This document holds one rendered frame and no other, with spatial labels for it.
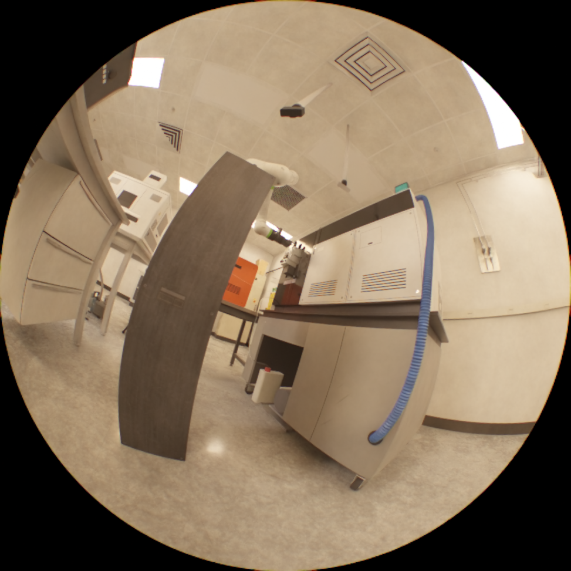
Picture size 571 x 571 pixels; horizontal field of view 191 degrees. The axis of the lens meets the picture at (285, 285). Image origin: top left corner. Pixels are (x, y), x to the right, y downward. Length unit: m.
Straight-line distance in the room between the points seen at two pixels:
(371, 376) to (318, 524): 0.56
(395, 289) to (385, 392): 0.41
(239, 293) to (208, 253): 1.06
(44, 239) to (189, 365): 0.76
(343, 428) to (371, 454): 0.16
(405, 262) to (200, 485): 1.12
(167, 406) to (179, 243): 0.48
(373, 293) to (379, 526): 0.95
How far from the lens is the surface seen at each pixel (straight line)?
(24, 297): 0.93
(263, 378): 1.34
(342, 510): 0.78
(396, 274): 0.78
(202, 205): 0.58
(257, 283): 4.55
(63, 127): 0.80
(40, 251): 0.90
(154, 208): 1.82
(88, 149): 0.84
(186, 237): 0.53
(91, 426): 0.82
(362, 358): 0.67
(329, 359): 0.76
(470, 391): 1.81
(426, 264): 0.63
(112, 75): 0.89
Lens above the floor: 0.58
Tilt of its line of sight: 16 degrees up
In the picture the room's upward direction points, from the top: 16 degrees clockwise
